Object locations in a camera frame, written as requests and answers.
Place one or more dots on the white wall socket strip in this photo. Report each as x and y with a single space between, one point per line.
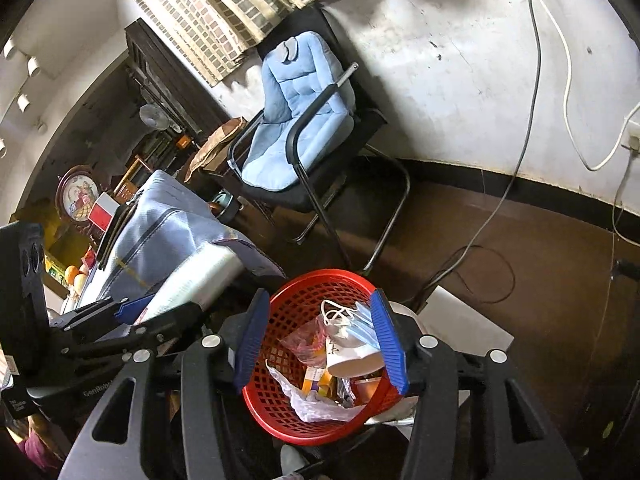
632 135

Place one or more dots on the apple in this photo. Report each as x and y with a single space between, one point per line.
80 282

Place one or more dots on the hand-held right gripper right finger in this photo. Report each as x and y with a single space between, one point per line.
390 345

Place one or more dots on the blue face mask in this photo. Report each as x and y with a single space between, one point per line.
365 330

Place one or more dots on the white plastic bag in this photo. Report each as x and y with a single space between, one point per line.
310 405

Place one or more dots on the brown paper bag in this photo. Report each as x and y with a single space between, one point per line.
215 145

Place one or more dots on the blue striped tablecloth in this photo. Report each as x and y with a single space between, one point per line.
160 220

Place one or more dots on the clear red printed wrapper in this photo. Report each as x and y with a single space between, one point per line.
305 342

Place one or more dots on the round decorative table screen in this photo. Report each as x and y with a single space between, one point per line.
77 195

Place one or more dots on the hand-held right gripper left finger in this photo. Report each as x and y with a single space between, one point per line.
252 340

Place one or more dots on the white floor board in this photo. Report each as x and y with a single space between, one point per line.
465 320

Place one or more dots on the checkered curtain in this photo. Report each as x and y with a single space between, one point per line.
210 15

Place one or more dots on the orange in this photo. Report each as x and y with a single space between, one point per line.
71 273

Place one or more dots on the white track spotlights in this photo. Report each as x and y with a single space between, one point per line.
25 100

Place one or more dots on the small white fan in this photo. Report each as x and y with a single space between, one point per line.
152 116

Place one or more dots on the light blue chair cushion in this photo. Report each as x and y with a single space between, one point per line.
295 105

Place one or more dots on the white paper cup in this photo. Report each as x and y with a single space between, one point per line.
350 360

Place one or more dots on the blue padded office chair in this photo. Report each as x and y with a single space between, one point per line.
280 195

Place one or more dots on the red plastic basket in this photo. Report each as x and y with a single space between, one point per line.
270 410

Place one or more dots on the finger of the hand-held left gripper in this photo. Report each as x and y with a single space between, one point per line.
150 335
130 309

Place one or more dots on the orange striped medicine box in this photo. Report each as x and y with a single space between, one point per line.
312 379

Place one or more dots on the red box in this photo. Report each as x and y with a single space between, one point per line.
102 212

